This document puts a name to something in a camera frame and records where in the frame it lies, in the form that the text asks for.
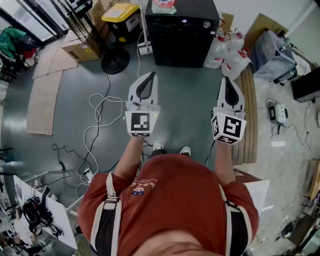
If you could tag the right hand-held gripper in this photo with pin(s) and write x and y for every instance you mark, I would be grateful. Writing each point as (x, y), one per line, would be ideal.
(228, 127)

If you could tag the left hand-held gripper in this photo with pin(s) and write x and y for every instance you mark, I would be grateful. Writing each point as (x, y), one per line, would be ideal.
(141, 122)

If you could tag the black washing machine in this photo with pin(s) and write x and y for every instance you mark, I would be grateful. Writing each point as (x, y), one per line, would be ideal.
(180, 45)

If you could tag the person's right forearm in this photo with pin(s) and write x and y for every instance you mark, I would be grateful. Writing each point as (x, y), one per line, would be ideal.
(223, 165)

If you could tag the person's left forearm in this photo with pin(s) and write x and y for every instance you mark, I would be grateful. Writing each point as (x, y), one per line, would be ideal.
(128, 160)

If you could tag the black white shoulder harness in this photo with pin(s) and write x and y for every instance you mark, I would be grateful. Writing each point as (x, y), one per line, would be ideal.
(106, 225)

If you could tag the wooden slatted pallet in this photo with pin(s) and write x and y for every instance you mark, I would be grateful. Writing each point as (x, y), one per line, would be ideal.
(247, 125)

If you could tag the white plastic bags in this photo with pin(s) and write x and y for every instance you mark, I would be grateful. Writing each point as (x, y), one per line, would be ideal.
(235, 63)

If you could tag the black standing fan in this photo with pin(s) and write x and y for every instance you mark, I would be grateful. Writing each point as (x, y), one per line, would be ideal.
(115, 61)

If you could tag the white rounded device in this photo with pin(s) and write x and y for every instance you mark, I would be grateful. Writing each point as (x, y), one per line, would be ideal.
(281, 113)

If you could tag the person's left white shoe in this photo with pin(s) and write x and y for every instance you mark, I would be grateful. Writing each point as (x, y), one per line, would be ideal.
(158, 145)

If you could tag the person's white shoe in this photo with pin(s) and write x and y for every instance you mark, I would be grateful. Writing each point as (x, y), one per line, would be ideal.
(158, 145)
(185, 150)

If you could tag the clear plastic bag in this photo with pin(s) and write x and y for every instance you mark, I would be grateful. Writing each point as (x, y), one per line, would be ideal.
(272, 57)

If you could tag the person's black trousers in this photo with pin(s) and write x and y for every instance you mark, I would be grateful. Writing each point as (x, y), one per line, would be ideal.
(158, 153)

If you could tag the person's right white shoe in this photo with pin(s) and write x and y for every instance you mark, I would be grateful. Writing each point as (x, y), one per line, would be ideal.
(185, 150)

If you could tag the black cabinet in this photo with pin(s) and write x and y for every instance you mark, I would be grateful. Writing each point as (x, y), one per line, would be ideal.
(306, 85)

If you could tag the small cardboard panel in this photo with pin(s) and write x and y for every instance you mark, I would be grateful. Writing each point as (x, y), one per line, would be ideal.
(227, 21)

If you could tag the pale cardboard box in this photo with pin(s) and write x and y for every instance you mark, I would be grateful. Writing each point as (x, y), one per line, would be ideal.
(75, 53)

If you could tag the large leaning cardboard sheet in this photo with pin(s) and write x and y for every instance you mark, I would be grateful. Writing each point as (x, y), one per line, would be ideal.
(262, 25)

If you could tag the yellow lid black bin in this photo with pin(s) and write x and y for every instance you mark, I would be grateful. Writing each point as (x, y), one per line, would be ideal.
(120, 12)

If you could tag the red white detergent bag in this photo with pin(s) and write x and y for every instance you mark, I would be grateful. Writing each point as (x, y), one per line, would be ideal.
(163, 6)

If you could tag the flat cardboard sheet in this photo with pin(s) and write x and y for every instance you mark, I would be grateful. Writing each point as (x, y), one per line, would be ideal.
(55, 62)
(42, 107)

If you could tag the white cabinet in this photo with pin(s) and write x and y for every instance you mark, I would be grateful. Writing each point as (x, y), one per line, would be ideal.
(257, 195)

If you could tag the white power strip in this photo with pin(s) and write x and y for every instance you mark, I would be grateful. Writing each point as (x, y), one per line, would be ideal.
(88, 176)

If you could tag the person's red shirt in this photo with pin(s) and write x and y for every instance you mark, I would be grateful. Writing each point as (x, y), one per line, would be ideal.
(175, 200)

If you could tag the wooden crate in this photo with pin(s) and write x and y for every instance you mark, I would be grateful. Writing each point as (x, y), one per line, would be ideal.
(313, 180)

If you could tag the black-framed glass doors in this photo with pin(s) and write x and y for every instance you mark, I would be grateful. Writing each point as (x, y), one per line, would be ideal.
(30, 17)

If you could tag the green clothes pile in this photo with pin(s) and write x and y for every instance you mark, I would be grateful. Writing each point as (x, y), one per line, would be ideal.
(11, 40)

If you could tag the white table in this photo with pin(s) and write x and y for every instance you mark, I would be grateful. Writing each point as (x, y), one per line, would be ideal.
(57, 212)

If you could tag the black backpack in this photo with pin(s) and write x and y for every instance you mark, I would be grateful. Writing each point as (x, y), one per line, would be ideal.
(35, 210)

